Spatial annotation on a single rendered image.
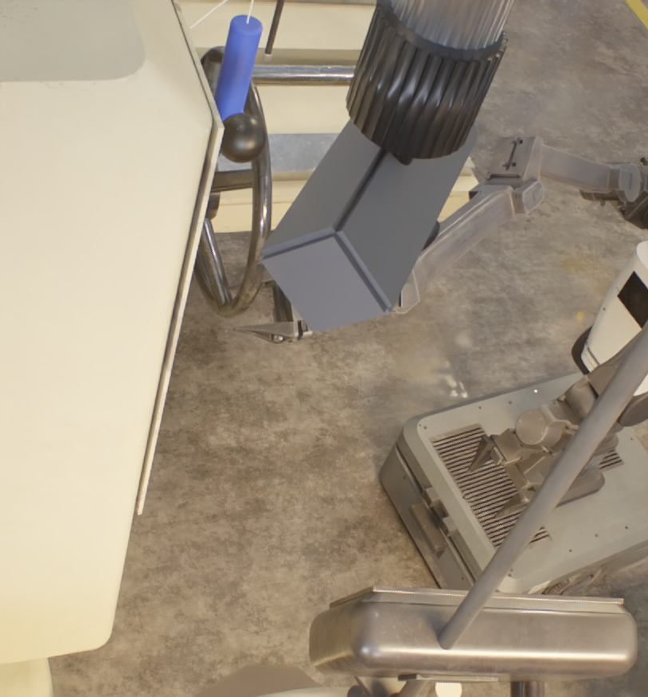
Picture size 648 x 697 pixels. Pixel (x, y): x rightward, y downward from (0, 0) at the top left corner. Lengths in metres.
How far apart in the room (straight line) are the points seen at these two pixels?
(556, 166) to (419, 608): 1.01
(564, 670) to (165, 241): 0.70
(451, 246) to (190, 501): 1.24
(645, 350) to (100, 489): 0.51
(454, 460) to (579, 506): 0.33
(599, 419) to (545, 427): 0.93
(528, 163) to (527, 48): 2.84
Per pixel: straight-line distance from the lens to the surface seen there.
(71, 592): 1.16
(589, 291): 3.60
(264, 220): 1.30
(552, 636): 1.19
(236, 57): 0.82
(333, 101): 2.68
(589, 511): 2.67
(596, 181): 2.07
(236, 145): 0.72
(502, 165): 1.83
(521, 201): 1.77
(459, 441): 2.63
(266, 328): 1.42
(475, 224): 1.70
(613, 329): 2.28
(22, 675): 1.78
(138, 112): 0.64
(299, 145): 2.47
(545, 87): 4.44
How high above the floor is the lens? 2.26
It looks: 49 degrees down
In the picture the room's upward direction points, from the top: 22 degrees clockwise
